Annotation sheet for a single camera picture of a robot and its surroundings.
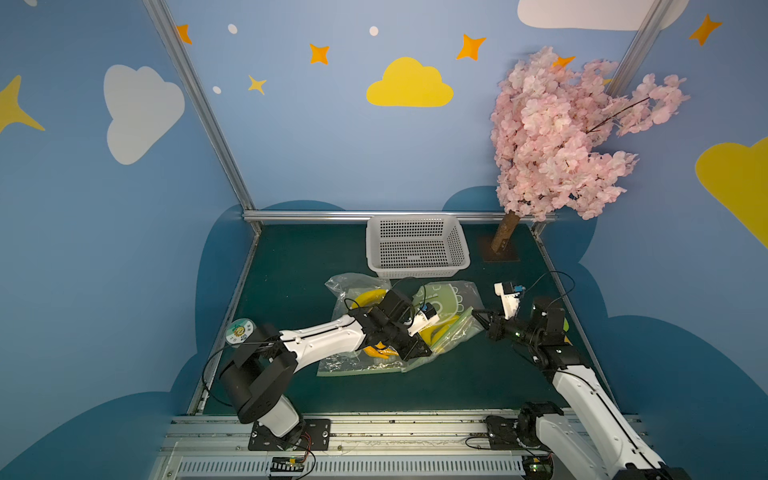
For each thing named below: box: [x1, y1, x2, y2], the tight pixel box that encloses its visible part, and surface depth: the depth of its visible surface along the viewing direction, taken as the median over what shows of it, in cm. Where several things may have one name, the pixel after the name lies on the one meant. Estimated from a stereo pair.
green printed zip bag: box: [408, 281, 486, 354], surface depth 91 cm
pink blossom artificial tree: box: [491, 47, 691, 254], surface depth 73 cm
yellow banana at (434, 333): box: [419, 316, 460, 347], surface depth 91 cm
